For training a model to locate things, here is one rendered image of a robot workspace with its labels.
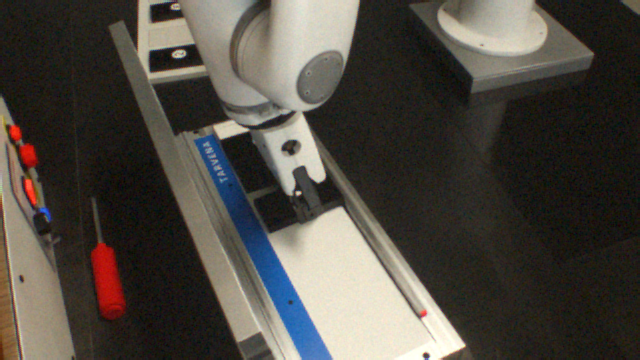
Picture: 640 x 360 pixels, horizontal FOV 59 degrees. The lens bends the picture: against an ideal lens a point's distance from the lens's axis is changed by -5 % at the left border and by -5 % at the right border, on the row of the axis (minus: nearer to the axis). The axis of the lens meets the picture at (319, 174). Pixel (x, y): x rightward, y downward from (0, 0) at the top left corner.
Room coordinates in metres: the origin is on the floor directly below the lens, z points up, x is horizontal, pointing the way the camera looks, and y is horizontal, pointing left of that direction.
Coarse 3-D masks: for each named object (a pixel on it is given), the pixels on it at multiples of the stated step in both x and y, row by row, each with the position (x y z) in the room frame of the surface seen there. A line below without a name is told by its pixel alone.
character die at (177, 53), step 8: (168, 48) 0.83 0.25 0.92; (176, 48) 0.83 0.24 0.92; (184, 48) 0.83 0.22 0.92; (192, 48) 0.83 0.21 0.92; (152, 56) 0.81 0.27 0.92; (160, 56) 0.81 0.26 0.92; (168, 56) 0.81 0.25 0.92; (176, 56) 0.80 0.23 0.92; (184, 56) 0.80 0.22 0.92; (192, 56) 0.81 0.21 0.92; (200, 56) 0.80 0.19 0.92; (152, 64) 0.79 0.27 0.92; (160, 64) 0.78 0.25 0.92; (168, 64) 0.78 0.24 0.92; (176, 64) 0.78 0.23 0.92; (184, 64) 0.79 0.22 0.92; (192, 64) 0.79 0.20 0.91; (200, 64) 0.79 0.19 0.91; (152, 72) 0.77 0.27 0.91
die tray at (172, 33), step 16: (144, 0) 1.01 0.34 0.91; (160, 0) 1.01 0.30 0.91; (144, 16) 0.95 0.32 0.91; (144, 32) 0.90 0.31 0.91; (160, 32) 0.90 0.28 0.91; (176, 32) 0.90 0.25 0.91; (144, 48) 0.85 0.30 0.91; (160, 48) 0.85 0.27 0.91; (144, 64) 0.80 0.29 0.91; (160, 80) 0.76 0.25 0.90; (176, 80) 0.77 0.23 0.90
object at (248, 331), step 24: (120, 24) 0.59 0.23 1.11; (120, 48) 0.54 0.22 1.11; (144, 72) 0.50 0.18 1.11; (144, 96) 0.45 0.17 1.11; (168, 144) 0.38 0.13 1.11; (168, 168) 0.36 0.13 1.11; (192, 192) 0.33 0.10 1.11; (192, 216) 0.30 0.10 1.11; (216, 240) 0.28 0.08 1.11; (216, 264) 0.26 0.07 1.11; (216, 288) 0.24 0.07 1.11; (240, 288) 0.23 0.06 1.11; (240, 312) 0.22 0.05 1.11; (240, 336) 0.20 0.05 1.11; (264, 336) 0.20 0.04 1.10
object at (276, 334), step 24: (192, 144) 0.59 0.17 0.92; (192, 168) 0.55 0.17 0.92; (336, 168) 0.54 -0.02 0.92; (216, 192) 0.51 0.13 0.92; (216, 216) 0.47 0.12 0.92; (192, 240) 0.43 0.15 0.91; (384, 240) 0.43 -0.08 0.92; (240, 264) 0.39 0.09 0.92; (264, 312) 0.33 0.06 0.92; (432, 312) 0.33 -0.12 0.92; (432, 336) 0.30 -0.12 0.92; (456, 336) 0.30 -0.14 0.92
